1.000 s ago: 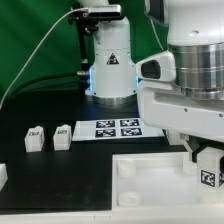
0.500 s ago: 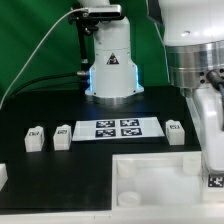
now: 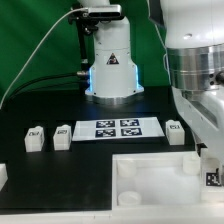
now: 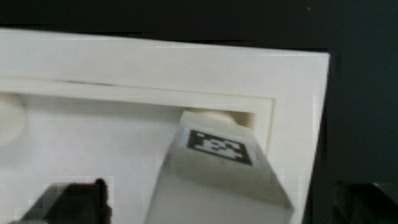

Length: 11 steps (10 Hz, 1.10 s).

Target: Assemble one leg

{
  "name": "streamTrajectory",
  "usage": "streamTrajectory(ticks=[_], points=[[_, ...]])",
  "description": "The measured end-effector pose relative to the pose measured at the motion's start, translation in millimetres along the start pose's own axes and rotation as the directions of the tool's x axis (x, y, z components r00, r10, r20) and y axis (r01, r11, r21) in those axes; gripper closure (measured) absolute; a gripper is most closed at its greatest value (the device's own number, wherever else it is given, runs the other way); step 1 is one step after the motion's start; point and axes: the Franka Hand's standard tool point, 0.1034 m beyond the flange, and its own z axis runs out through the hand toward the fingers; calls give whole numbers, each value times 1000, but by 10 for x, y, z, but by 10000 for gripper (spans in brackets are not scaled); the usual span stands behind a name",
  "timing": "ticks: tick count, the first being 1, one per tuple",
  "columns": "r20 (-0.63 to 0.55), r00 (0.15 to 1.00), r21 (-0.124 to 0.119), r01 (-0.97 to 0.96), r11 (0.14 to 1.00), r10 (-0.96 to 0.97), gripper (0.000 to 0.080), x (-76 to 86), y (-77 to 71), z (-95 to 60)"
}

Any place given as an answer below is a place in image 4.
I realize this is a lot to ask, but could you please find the white leg with tag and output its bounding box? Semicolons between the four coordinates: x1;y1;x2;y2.
145;111;294;224

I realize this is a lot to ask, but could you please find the white square tabletop tray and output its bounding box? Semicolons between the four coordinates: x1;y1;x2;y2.
0;28;329;224

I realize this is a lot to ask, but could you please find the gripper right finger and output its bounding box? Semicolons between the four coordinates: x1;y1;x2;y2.
329;182;398;224

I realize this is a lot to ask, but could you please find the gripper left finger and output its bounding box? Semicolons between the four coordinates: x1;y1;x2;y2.
42;178;116;224

